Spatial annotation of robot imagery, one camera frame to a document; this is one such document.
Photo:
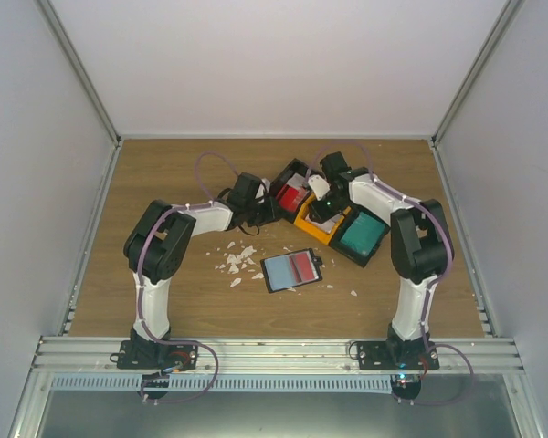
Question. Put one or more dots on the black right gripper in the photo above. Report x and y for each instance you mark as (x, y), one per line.
(320, 215)

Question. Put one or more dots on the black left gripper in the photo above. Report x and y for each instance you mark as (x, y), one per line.
(271, 214)

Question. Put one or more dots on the black leather card holder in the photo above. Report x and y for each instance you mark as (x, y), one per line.
(278, 275)

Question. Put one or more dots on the white red april card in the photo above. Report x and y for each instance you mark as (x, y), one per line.
(301, 267)

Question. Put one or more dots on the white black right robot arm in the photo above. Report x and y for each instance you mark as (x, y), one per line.
(421, 249)

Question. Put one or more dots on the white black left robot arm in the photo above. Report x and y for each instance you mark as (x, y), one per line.
(156, 247)

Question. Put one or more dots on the black left card bin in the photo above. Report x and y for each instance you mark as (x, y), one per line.
(294, 166)

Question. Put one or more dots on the black card bin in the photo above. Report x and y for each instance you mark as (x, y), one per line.
(294, 166)
(339, 248)

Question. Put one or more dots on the red white card stack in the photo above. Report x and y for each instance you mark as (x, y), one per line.
(292, 193)

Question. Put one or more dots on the yellow middle card bin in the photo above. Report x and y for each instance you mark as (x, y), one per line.
(323, 232)

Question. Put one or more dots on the teal card stack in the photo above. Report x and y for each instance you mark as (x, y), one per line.
(364, 234)

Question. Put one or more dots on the black right card bin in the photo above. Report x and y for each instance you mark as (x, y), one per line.
(339, 248)

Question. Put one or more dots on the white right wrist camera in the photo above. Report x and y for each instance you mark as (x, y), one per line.
(319, 186)

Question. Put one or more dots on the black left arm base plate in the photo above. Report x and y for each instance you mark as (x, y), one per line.
(147, 355)

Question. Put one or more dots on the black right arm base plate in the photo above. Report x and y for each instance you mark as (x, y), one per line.
(391, 355)

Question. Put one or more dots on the aluminium mounting rail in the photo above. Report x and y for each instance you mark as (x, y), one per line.
(267, 356)

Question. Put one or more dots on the grey slotted cable duct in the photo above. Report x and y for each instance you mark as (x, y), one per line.
(230, 383)

